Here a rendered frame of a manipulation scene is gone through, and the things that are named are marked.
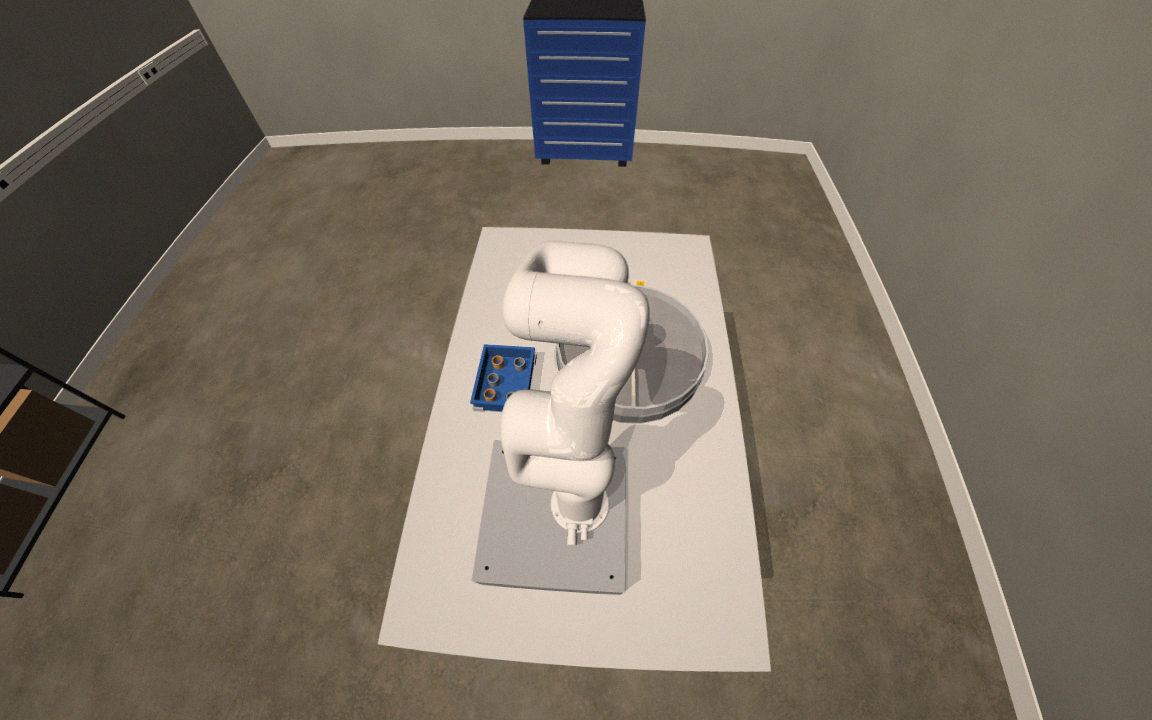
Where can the blue crate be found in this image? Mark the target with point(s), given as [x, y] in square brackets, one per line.
[510, 378]

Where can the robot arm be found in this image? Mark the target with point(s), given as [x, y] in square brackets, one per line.
[574, 294]

